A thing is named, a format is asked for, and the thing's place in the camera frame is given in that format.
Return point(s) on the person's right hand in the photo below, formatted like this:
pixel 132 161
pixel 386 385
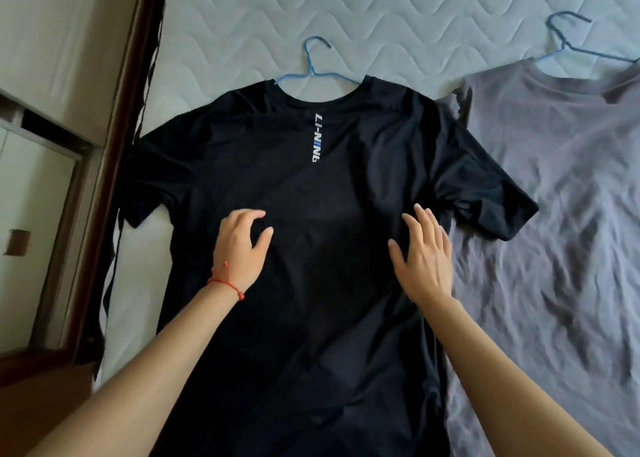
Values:
pixel 427 272

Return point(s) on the person's left hand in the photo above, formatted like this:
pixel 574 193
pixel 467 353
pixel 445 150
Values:
pixel 237 257

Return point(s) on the black Li-Ning t-shirt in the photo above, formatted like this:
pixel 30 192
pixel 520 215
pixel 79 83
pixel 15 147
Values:
pixel 325 272

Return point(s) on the grey t-shirt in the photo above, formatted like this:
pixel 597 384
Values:
pixel 575 172

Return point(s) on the white and brown wardrobe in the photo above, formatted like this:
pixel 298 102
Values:
pixel 60 32

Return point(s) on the white wardrobe sliding door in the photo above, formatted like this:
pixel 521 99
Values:
pixel 60 32

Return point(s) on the person's right forearm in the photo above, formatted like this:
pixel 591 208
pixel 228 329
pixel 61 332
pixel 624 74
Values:
pixel 500 386

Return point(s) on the person's left forearm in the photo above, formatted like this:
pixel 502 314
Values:
pixel 140 381

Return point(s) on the white wardrobe drawer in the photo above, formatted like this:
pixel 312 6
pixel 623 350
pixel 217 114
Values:
pixel 45 197

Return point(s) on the white quilted mattress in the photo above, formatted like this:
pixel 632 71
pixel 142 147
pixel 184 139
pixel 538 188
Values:
pixel 400 12

